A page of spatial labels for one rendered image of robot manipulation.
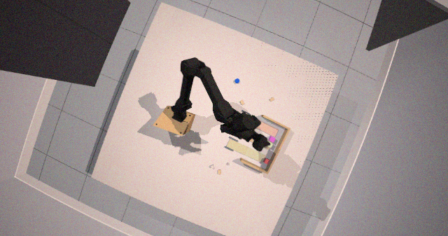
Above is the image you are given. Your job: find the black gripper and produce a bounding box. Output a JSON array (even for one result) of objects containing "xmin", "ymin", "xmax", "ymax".
[{"xmin": 238, "ymin": 130, "xmax": 270, "ymax": 151}]

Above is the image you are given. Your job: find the pale yellow flat strip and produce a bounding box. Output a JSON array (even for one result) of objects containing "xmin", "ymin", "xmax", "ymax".
[{"xmin": 227, "ymin": 139, "xmax": 248, "ymax": 155}]

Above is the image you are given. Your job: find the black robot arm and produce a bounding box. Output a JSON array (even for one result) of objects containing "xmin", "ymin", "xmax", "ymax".
[{"xmin": 171, "ymin": 57, "xmax": 261, "ymax": 137}]

